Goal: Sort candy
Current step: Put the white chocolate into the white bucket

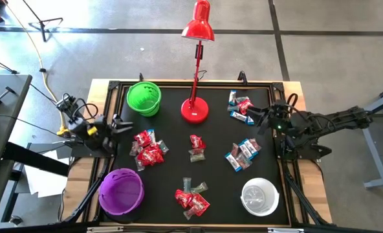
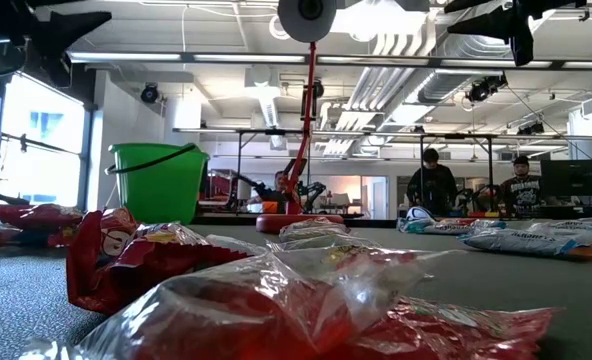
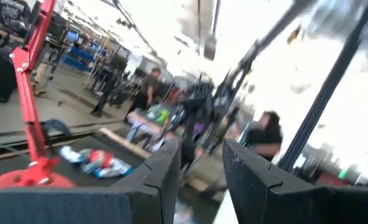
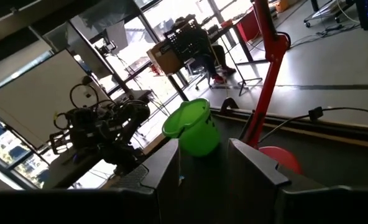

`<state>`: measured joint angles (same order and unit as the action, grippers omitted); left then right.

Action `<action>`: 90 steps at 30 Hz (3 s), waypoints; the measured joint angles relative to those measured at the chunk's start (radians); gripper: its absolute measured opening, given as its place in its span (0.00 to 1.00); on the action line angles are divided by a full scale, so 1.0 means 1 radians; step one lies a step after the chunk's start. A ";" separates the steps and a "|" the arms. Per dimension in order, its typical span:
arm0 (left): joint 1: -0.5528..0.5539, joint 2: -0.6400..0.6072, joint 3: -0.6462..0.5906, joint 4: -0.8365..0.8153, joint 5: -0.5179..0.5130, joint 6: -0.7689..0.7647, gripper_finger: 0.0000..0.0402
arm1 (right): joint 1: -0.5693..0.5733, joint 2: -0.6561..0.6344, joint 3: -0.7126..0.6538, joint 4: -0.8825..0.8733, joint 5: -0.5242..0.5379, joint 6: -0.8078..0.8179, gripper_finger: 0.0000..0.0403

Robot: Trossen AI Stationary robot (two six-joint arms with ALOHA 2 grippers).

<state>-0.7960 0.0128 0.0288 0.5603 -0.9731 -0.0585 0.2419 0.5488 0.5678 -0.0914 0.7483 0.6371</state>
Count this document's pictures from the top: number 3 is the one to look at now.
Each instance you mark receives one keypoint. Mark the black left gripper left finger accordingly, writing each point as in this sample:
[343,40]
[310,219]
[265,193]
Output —
[78,208]

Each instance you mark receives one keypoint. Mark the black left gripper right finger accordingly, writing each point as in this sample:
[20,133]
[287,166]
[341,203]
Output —
[280,205]

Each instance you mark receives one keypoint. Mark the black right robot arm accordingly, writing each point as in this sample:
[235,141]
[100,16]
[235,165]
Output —
[202,102]

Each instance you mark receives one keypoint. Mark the blue white candy pack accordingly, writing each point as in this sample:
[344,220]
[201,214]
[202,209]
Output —
[115,169]

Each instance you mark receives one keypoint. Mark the white teal candy pack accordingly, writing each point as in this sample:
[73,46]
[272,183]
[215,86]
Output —
[70,154]

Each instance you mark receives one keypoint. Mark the red candy pack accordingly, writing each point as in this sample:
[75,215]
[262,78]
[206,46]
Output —
[98,157]

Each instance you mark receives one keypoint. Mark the person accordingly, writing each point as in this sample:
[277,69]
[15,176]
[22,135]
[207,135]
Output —
[264,137]
[146,90]

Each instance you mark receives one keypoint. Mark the black table clamp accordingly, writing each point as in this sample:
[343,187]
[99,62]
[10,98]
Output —
[56,126]

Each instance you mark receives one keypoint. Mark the wooden workbench green mat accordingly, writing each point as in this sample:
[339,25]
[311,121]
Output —
[140,124]

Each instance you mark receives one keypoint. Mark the red desk lamp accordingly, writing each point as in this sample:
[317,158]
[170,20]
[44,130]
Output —
[29,105]

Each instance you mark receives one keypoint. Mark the lime green bucket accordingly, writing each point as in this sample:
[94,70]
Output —
[163,116]

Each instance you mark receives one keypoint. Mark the black floor box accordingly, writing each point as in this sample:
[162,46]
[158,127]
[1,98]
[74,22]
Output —
[0,81]

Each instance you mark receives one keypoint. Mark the blue storage bins shelf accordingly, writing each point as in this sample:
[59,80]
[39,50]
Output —
[78,57]

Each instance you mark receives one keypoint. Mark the hanging power box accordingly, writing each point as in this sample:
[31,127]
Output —
[209,48]

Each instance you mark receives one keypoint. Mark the black rig frame beam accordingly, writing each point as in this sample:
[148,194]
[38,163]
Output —
[272,31]

